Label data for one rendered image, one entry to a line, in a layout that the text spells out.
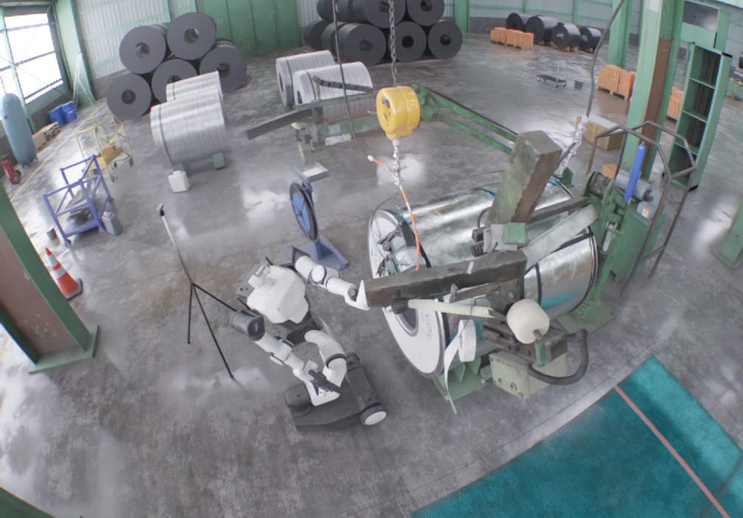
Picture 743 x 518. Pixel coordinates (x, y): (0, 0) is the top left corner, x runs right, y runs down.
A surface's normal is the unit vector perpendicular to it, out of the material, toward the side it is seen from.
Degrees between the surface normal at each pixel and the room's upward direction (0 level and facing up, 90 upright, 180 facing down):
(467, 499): 0
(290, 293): 78
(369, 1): 90
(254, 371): 0
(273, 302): 36
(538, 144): 16
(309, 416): 0
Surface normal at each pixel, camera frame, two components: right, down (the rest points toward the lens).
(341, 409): -0.06, -0.80
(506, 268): 0.14, 0.59
